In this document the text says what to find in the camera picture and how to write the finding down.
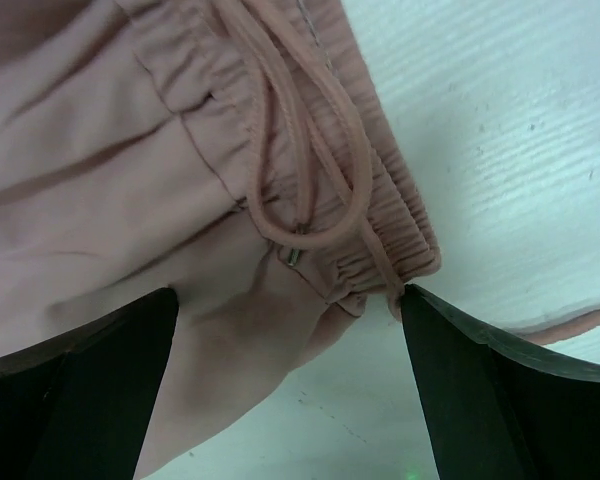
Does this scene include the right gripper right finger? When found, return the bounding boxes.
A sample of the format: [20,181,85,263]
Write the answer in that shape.
[401,285,600,480]

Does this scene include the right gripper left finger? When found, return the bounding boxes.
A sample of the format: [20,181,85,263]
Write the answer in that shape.
[0,288,179,480]

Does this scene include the pink trousers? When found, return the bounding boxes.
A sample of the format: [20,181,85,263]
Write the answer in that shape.
[0,1,600,479]

